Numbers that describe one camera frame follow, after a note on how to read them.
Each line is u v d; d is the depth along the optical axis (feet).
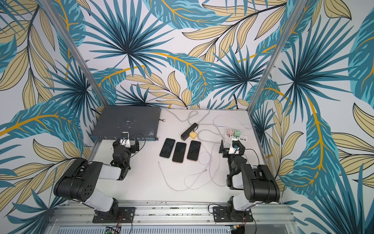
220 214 2.40
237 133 3.22
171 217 2.42
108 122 3.51
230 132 3.24
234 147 2.39
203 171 2.90
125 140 2.51
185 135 3.28
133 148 2.74
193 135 3.39
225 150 2.61
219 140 3.39
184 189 2.73
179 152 3.12
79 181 1.50
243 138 3.31
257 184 1.51
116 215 2.26
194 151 3.11
